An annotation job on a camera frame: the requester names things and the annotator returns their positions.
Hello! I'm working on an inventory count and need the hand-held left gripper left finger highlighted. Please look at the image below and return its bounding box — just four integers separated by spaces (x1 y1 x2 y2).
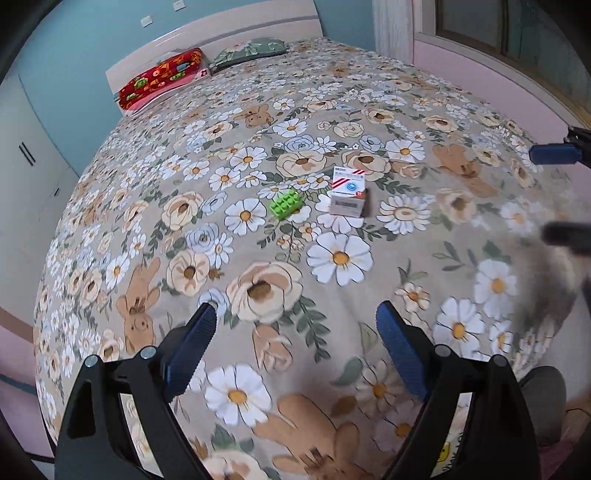
55 302 219 480

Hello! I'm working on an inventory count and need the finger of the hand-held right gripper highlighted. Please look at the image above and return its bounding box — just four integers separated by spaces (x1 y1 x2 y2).
541 220 591 256
529 124 591 168

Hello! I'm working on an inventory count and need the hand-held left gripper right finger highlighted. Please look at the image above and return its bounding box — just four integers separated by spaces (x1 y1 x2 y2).
375 300 541 480

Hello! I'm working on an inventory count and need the small white red box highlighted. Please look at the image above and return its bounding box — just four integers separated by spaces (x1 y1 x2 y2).
329 166 369 217

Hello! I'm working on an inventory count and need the green building block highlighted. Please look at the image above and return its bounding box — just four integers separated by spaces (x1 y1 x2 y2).
269 189 302 221

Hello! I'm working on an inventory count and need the window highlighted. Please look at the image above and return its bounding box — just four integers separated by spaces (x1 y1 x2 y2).
436 0 591 114

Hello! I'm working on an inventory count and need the grey cloth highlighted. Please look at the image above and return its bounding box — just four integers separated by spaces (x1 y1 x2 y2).
519 367 568 446

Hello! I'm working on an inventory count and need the floral bed sheet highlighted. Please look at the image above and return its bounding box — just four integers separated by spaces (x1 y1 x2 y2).
34 37 578 480

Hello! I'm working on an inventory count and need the white curtain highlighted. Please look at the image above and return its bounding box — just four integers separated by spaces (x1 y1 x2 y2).
373 0 416 66

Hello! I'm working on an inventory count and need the pale wardrobe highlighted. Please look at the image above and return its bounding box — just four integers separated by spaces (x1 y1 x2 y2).
0 74 82 303

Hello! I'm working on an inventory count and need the red patterned pillow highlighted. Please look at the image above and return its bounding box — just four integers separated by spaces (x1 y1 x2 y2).
117 47 211 114

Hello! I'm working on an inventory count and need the green floral pillow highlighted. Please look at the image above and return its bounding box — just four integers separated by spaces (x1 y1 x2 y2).
209 38 288 75

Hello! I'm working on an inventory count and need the white bed headboard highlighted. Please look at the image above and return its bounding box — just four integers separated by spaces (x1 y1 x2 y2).
105 0 324 100

